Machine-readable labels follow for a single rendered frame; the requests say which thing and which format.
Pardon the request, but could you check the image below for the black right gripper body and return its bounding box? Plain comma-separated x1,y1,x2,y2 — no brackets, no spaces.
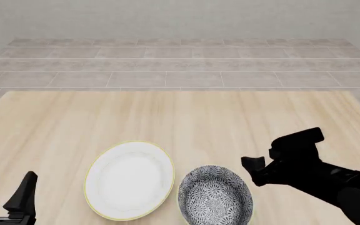
249,159,290,188

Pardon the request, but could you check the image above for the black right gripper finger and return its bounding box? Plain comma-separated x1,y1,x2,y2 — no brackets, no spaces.
241,156,266,176

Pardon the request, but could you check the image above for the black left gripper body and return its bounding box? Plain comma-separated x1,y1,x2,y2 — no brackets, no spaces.
0,210,38,225

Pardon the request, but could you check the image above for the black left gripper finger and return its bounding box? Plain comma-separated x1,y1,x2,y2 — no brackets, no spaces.
2,171,39,216

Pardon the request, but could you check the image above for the black white patterned bowl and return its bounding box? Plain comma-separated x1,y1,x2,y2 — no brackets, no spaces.
177,164,256,225

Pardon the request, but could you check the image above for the white plate with yellow rim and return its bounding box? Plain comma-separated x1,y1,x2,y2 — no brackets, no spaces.
83,140,176,222

